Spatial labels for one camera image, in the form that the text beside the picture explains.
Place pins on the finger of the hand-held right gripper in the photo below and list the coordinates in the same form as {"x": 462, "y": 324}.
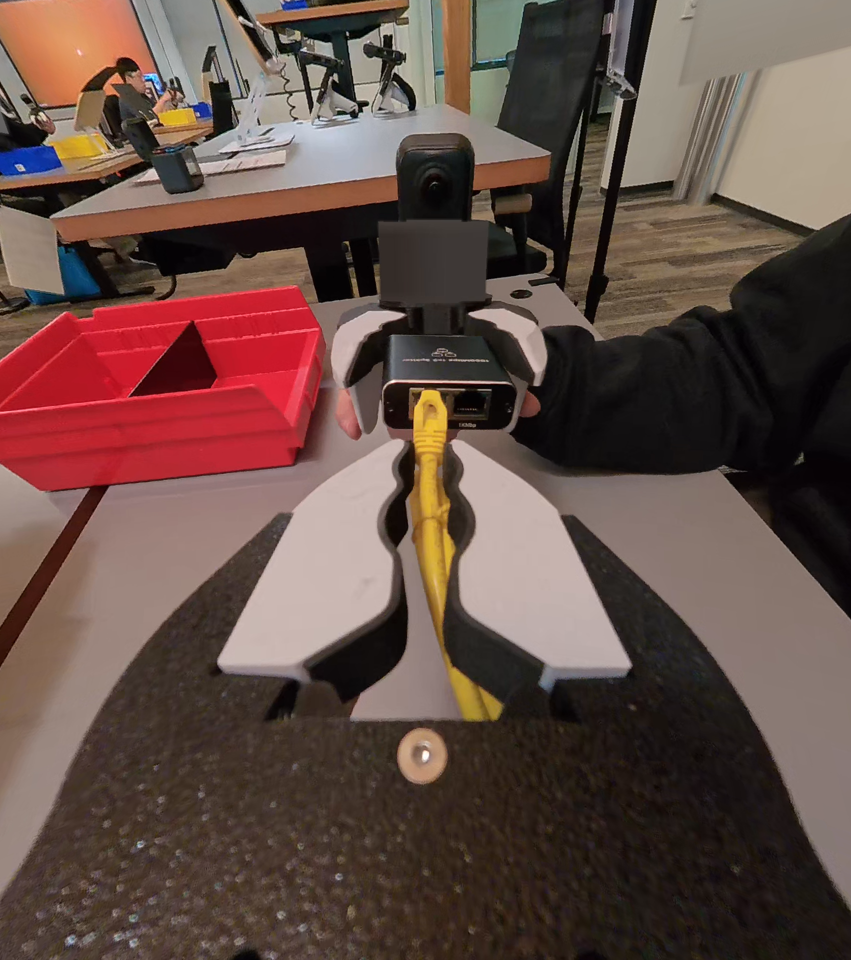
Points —
{"x": 354, "y": 349}
{"x": 527, "y": 345}

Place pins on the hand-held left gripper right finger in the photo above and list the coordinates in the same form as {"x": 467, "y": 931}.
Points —
{"x": 530, "y": 585}

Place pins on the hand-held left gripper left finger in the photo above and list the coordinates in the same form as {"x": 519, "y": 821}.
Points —
{"x": 320, "y": 570}

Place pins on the black ethernet splitter box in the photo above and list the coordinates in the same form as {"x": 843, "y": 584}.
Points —
{"x": 440, "y": 360}

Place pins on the person's right hand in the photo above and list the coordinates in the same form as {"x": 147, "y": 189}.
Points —
{"x": 349, "y": 416}

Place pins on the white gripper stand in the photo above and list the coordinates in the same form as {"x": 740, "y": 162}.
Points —
{"x": 260, "y": 112}
{"x": 332, "y": 101}
{"x": 395, "y": 94}

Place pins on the grey desk with wooden edge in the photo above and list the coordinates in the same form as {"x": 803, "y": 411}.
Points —
{"x": 335, "y": 161}

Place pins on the wooden pillar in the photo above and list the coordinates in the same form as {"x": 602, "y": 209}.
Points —
{"x": 456, "y": 52}

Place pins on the black office chair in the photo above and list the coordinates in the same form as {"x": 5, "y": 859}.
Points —
{"x": 545, "y": 112}

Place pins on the black tripod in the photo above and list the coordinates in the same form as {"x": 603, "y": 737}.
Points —
{"x": 609, "y": 187}

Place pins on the black bin divider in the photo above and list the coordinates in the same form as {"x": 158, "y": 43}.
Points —
{"x": 178, "y": 367}

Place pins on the white paper sheets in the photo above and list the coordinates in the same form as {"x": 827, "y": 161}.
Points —
{"x": 238, "y": 160}

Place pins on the red plastic bin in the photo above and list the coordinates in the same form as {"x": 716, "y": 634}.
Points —
{"x": 133, "y": 435}

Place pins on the black pen holder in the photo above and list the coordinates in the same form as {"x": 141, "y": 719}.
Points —
{"x": 178, "y": 171}

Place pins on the yellow plastic bin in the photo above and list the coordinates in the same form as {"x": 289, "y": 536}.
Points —
{"x": 176, "y": 118}
{"x": 80, "y": 146}

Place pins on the blue bag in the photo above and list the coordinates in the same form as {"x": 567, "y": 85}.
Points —
{"x": 77, "y": 274}

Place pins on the person's black clothed torso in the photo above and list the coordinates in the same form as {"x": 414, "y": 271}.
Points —
{"x": 845, "y": 337}

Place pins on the white sign board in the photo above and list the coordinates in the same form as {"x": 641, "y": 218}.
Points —
{"x": 28, "y": 251}

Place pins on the blue plastic bin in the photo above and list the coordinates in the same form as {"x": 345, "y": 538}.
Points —
{"x": 20, "y": 160}

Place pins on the orange wall screen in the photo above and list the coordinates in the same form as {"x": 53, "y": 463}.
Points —
{"x": 69, "y": 49}

